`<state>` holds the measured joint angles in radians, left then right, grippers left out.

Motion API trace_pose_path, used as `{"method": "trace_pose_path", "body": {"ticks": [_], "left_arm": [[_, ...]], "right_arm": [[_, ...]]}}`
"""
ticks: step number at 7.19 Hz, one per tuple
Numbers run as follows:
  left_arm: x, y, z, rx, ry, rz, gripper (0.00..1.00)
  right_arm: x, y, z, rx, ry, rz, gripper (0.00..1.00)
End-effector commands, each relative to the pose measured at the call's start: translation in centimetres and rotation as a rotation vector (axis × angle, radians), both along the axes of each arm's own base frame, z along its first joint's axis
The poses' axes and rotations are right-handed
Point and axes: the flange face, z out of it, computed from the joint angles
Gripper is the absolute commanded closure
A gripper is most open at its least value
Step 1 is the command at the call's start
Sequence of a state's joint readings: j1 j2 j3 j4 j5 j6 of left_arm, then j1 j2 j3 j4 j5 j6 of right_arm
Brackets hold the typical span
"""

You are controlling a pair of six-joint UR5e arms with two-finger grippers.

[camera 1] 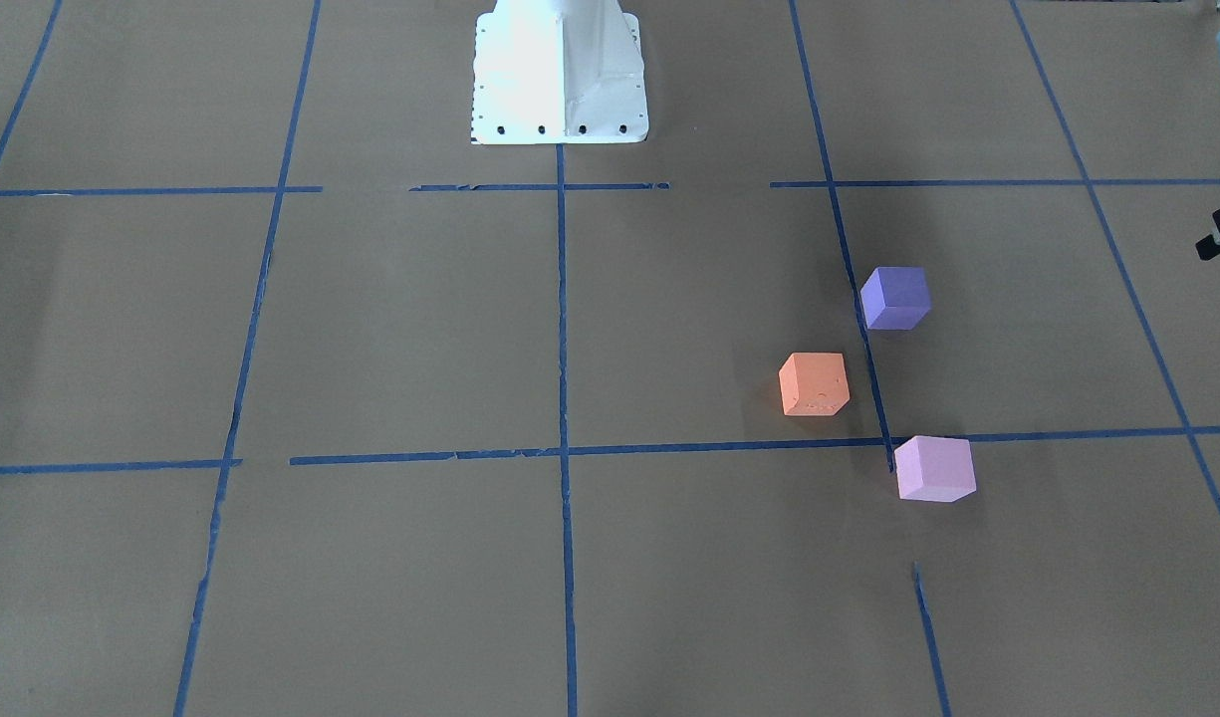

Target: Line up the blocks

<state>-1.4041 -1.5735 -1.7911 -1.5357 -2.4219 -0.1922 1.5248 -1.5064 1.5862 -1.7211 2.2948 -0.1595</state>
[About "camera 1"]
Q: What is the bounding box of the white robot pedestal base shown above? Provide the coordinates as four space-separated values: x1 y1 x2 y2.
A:
470 1 650 145

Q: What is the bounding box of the dark purple foam cube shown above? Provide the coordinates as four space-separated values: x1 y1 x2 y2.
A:
858 267 933 330

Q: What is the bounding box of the orange foam cube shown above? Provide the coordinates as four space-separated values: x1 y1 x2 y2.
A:
780 352 852 417

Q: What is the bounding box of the light pink foam cube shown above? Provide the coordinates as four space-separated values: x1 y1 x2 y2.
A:
893 435 978 504

